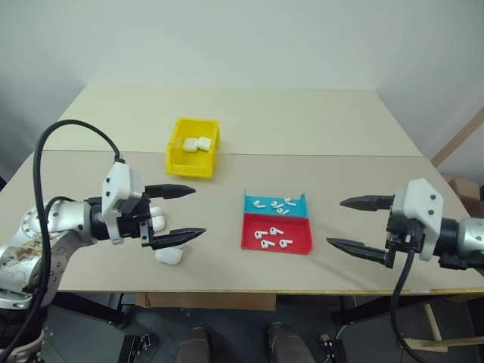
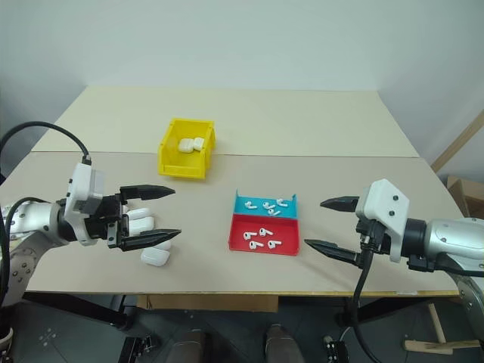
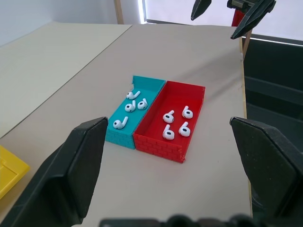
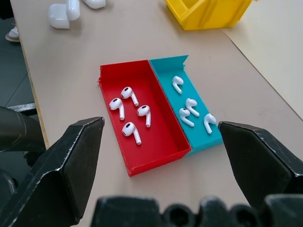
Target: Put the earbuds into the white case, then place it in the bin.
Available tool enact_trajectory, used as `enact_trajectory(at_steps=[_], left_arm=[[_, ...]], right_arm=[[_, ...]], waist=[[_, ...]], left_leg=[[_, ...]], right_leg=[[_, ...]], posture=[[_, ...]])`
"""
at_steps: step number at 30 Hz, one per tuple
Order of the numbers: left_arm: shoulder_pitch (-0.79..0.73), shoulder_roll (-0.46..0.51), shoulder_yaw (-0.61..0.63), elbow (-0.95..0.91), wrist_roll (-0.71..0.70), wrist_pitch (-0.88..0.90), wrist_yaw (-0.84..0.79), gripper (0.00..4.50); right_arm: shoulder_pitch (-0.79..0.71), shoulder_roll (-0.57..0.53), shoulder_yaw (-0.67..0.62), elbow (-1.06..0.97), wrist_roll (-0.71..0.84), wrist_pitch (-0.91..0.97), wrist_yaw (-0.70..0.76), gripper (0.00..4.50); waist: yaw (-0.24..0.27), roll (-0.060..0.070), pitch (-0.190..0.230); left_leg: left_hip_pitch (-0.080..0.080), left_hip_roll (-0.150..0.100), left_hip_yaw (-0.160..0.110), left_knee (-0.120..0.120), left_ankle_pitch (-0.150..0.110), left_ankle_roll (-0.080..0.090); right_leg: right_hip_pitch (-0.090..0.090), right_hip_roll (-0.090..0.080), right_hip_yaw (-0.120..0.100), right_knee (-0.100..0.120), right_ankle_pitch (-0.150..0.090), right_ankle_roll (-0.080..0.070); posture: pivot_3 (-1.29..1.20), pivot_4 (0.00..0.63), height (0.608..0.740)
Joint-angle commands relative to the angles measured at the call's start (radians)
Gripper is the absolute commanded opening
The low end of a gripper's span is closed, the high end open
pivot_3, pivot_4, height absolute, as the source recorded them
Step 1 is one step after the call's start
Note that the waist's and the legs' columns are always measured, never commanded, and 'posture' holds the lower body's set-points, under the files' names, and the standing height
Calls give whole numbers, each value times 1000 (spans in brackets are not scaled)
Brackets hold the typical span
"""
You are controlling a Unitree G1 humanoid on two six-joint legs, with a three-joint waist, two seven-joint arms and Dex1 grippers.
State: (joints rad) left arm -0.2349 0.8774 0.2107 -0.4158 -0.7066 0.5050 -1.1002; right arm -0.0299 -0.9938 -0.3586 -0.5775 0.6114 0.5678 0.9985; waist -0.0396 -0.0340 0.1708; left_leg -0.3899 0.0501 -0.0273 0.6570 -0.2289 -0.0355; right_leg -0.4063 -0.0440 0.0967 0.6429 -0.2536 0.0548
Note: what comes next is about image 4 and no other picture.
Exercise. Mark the yellow plastic bin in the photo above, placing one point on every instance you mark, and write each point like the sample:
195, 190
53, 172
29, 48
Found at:
208, 14

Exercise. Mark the red plastic tray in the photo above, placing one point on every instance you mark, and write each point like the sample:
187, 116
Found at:
163, 132

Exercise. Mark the white and tan shoe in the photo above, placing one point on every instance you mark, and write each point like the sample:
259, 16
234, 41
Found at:
13, 34

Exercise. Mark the white earbud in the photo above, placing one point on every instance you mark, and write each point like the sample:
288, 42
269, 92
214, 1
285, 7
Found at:
209, 119
183, 113
178, 81
128, 129
143, 110
115, 104
126, 92
191, 103

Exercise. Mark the dark rounded shape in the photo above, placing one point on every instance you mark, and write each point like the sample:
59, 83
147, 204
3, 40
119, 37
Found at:
16, 130

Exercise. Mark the teal plastic tray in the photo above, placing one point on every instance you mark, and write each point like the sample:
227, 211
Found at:
197, 137

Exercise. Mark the black table frame strut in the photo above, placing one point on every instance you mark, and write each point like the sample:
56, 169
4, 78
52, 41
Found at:
22, 108

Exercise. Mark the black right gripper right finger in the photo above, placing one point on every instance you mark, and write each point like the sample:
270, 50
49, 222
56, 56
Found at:
260, 165

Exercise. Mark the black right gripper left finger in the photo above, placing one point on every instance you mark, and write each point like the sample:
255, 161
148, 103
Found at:
59, 179

